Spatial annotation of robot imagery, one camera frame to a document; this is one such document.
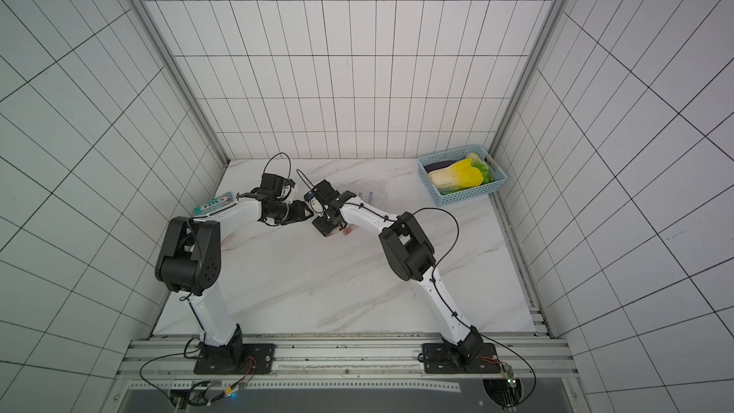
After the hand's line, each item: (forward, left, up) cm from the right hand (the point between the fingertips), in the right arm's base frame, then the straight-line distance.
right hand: (316, 223), depth 99 cm
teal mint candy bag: (+5, +39, +2) cm, 40 cm away
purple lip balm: (-7, -18, +26) cm, 32 cm away
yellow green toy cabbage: (+20, -52, +7) cm, 57 cm away
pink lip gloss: (-3, -12, +1) cm, 12 cm away
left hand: (0, +4, +3) cm, 5 cm away
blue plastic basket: (+14, -55, +2) cm, 57 cm away
